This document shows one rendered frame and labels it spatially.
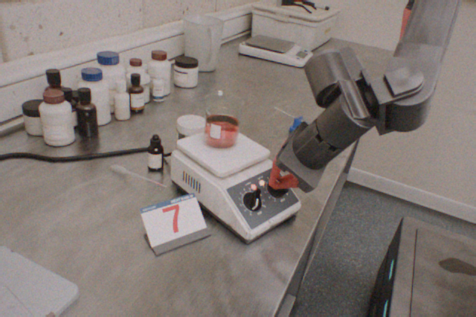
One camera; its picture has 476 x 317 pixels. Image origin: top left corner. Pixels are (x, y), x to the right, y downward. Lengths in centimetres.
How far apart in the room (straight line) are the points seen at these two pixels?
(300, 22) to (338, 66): 112
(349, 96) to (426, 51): 10
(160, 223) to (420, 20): 45
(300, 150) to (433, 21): 23
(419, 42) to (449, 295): 86
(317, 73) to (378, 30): 148
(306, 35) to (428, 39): 113
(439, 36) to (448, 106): 153
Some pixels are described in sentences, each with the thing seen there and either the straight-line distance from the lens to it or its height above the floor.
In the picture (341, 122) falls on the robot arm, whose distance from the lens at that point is 47.
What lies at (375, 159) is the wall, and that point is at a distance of 218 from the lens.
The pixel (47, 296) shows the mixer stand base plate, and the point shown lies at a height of 76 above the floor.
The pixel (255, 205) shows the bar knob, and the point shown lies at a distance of 56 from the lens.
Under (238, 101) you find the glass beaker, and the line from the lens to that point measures 63.
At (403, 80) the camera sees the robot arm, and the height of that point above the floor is 103.
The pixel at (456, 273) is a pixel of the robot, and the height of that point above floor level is 36.
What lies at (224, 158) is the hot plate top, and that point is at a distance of 60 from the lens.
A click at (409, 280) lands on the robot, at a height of 36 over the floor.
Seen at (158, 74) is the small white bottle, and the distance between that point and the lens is 98.
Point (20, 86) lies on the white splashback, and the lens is 90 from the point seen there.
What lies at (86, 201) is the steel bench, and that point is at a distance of 66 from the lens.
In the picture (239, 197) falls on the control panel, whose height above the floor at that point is 81.
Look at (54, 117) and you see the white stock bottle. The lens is 79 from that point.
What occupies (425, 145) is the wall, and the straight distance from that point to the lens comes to 213.
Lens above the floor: 115
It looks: 31 degrees down
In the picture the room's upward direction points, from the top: 8 degrees clockwise
